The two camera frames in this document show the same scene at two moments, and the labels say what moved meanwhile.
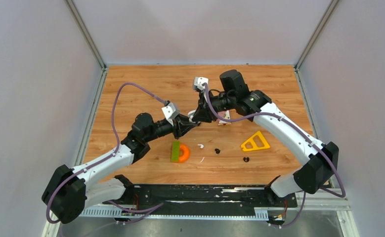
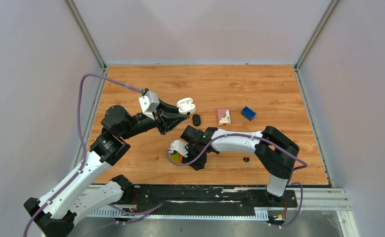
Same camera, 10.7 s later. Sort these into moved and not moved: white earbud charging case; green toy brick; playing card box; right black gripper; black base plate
Moved: white earbud charging case; right black gripper
Not moved: green toy brick; black base plate; playing card box
